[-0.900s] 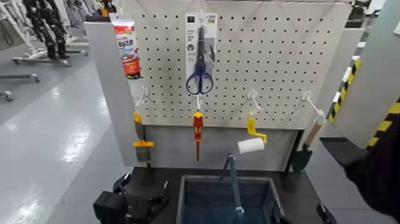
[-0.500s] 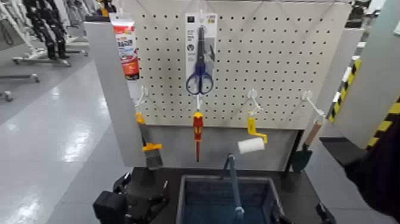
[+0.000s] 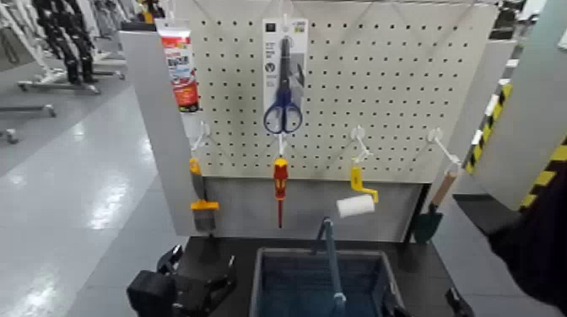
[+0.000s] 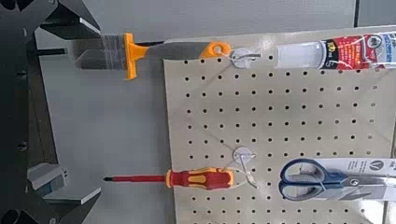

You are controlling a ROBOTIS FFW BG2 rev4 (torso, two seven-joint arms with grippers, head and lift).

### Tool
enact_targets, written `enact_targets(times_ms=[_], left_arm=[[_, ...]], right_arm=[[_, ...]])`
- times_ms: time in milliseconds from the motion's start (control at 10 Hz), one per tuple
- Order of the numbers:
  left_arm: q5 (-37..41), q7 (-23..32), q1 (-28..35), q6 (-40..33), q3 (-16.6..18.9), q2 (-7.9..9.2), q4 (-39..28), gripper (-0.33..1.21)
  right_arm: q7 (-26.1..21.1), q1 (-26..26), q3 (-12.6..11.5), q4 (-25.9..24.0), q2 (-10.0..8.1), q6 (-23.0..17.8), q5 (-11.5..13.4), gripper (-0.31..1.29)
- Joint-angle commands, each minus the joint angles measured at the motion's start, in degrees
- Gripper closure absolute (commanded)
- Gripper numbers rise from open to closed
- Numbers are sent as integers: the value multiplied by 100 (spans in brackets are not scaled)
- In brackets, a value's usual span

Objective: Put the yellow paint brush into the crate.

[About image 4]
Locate yellow paint brush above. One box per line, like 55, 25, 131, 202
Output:
73, 32, 233, 81

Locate white sealant tube red label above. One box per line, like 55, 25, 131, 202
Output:
275, 31, 396, 71

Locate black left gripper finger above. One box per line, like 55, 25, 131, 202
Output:
41, 187, 103, 224
39, 0, 103, 41

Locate blue scissors on card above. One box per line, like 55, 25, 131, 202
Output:
278, 157, 396, 203

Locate beige pegboard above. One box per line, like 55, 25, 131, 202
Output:
163, 26, 396, 224

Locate white pegboard hook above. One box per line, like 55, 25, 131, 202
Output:
233, 147, 260, 189
231, 47, 262, 70

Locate red yellow screwdriver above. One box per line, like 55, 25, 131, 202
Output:
103, 166, 235, 191

